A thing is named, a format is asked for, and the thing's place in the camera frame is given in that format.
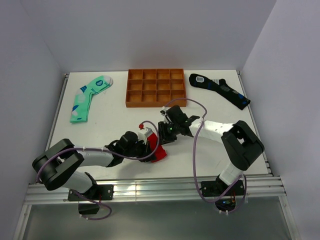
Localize aluminium front rail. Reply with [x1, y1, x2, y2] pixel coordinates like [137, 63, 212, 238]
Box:
[23, 175, 287, 205]

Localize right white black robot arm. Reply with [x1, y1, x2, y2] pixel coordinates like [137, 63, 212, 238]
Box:
[158, 105, 265, 195]

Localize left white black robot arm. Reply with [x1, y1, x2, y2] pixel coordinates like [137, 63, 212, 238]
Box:
[32, 131, 155, 200]

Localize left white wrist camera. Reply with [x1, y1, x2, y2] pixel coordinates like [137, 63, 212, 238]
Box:
[137, 123, 153, 143]

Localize mint green patterned sock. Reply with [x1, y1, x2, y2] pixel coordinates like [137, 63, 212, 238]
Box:
[69, 75, 114, 124]

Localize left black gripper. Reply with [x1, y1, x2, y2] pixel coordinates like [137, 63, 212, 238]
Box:
[123, 138, 156, 163]

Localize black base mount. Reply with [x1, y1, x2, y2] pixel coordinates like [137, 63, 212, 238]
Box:
[200, 180, 247, 215]
[67, 184, 114, 221]

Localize black blue sports sock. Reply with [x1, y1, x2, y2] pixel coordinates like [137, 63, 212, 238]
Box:
[189, 73, 251, 110]

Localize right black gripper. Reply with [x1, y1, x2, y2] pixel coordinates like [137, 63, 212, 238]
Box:
[155, 120, 180, 145]

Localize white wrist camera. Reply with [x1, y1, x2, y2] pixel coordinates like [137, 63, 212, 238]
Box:
[137, 123, 153, 143]
[160, 106, 170, 123]

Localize orange compartment tray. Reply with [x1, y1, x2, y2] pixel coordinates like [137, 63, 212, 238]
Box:
[125, 68, 187, 108]

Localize red santa sock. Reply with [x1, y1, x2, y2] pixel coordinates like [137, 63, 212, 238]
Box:
[147, 132, 167, 163]

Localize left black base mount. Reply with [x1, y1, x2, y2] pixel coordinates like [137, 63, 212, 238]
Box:
[67, 184, 114, 221]

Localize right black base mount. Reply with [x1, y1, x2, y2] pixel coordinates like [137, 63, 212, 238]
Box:
[200, 180, 247, 215]

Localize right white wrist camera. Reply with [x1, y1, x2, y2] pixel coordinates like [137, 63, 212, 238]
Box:
[160, 106, 170, 123]

